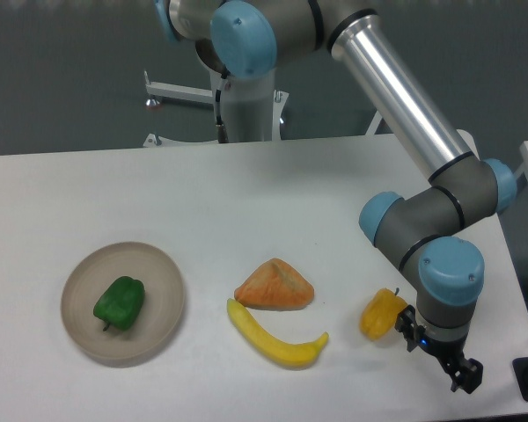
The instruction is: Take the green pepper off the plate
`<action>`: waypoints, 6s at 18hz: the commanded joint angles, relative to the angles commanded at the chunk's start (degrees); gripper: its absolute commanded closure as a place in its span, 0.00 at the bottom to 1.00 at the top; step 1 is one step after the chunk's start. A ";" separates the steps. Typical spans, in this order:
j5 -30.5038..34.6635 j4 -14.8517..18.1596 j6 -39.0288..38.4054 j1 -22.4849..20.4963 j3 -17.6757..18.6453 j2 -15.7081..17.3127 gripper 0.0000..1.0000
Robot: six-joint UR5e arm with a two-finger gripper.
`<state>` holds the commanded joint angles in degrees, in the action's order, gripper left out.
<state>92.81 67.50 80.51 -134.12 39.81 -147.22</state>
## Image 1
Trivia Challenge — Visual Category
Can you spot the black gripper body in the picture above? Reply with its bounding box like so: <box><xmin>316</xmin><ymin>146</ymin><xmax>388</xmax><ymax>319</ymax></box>
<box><xmin>411</xmin><ymin>316</ymin><xmax>470</xmax><ymax>364</ymax></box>

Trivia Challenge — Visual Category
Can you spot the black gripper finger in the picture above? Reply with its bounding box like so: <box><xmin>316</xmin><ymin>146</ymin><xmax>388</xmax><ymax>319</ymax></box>
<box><xmin>394</xmin><ymin>305</ymin><xmax>418</xmax><ymax>352</ymax></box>
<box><xmin>437</xmin><ymin>356</ymin><xmax>483</xmax><ymax>394</ymax></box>

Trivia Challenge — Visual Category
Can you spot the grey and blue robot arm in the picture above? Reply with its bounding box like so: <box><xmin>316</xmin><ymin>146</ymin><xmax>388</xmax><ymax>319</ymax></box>
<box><xmin>154</xmin><ymin>1</ymin><xmax>517</xmax><ymax>393</ymax></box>

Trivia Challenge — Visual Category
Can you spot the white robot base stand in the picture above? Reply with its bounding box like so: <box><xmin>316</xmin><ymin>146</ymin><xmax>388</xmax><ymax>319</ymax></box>
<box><xmin>144</xmin><ymin>69</ymin><xmax>289</xmax><ymax>144</ymax></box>

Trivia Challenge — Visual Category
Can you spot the yellow-orange bell pepper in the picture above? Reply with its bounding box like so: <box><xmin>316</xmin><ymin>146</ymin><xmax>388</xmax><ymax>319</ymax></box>
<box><xmin>359</xmin><ymin>287</ymin><xmax>407</xmax><ymax>341</ymax></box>

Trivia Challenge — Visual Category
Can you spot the beige round plate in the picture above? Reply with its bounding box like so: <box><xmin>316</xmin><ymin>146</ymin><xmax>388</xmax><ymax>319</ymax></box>
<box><xmin>60</xmin><ymin>242</ymin><xmax>186</xmax><ymax>367</ymax></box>

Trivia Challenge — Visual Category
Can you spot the green bell pepper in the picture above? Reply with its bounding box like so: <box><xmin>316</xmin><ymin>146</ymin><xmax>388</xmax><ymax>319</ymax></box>
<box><xmin>93</xmin><ymin>276</ymin><xmax>145</xmax><ymax>331</ymax></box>

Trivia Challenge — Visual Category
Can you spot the yellow banana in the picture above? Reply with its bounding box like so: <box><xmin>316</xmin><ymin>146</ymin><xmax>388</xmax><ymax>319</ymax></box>
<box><xmin>226</xmin><ymin>298</ymin><xmax>329</xmax><ymax>368</ymax></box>

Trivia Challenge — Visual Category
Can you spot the orange triangular bread piece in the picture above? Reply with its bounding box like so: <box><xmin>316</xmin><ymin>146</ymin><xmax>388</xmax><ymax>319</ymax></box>
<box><xmin>234</xmin><ymin>258</ymin><xmax>315</xmax><ymax>311</ymax></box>

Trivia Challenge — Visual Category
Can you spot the black cable on stand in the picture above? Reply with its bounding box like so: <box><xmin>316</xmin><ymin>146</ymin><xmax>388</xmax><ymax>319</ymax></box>
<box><xmin>214</xmin><ymin>65</ymin><xmax>231</xmax><ymax>144</ymax></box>

